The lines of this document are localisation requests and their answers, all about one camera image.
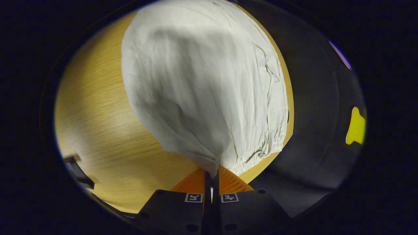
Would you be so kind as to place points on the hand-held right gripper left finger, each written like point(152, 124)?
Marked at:
point(169, 212)

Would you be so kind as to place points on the white jeans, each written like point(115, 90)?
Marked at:
point(202, 81)

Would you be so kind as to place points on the black backdrop cloth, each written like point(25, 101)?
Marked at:
point(313, 130)

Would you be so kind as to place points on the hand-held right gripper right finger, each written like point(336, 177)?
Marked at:
point(251, 212)

